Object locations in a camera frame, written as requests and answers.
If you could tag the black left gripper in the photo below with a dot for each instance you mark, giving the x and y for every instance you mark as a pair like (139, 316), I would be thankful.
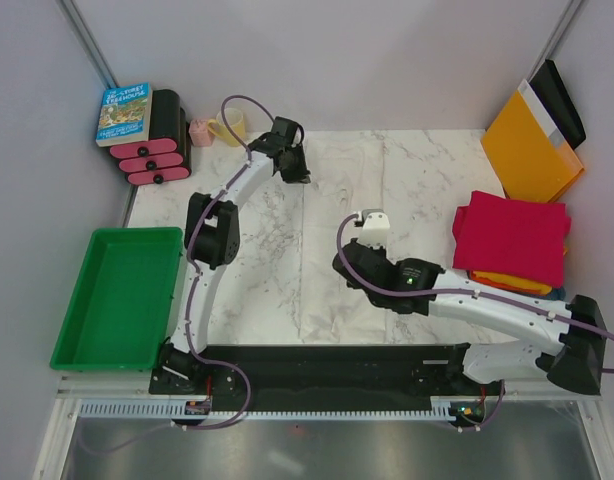
(303, 175)

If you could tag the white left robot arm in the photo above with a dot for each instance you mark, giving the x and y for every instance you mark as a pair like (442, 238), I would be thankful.
(212, 240)

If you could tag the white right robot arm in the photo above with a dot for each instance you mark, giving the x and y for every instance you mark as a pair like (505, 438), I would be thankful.
(552, 339)

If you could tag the yellow mug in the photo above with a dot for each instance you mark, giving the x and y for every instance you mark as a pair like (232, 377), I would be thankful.
(228, 124)

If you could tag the small pink container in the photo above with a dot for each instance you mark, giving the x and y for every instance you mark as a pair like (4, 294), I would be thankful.
(199, 133)

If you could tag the black pink drawer organizer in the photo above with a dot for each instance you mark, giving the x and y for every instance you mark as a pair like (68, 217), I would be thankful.
(166, 155)

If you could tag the blue treehouse book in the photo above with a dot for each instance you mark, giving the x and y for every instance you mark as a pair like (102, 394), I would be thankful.
(124, 115)

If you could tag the green plastic tray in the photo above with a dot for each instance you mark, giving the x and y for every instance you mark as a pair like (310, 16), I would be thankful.
(119, 310)

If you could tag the orange folded t shirt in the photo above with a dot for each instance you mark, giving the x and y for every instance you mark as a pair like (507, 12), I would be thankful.
(512, 282)

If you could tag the red folded t shirt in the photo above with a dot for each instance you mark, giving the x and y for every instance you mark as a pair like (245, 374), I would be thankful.
(512, 237)

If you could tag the black folder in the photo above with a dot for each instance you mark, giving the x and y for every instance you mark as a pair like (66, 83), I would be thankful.
(553, 94)

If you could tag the blue folded t shirt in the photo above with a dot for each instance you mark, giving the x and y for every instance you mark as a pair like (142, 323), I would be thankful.
(557, 294)

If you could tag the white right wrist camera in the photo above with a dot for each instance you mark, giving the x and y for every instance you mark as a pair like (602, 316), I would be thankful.
(374, 228)

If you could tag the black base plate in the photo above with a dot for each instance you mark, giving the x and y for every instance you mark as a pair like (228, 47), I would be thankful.
(326, 376)

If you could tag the white cable duct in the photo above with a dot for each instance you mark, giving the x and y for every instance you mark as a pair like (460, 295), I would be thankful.
(188, 410)

